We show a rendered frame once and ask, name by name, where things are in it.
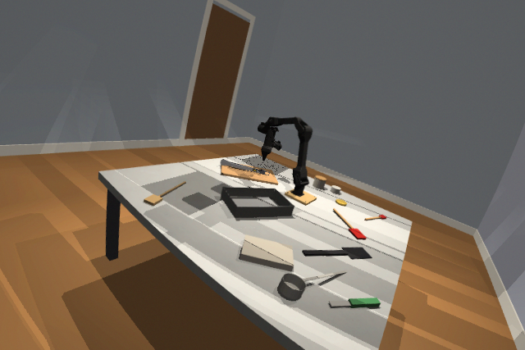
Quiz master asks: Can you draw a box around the white short cylinder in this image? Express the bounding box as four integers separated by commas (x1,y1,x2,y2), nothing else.
330,185,341,194

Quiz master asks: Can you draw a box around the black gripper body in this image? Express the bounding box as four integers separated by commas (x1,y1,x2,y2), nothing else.
261,136,274,152

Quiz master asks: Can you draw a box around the dark grey saucepan with long handle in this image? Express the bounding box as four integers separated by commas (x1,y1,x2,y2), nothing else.
279,270,347,299

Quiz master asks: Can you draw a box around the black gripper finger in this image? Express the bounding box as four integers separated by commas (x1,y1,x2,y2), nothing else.
261,150,270,161

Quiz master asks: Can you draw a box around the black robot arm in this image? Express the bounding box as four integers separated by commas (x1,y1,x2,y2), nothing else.
258,116,313,196

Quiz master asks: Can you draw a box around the black spatula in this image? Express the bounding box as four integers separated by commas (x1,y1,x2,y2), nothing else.
302,247,372,259

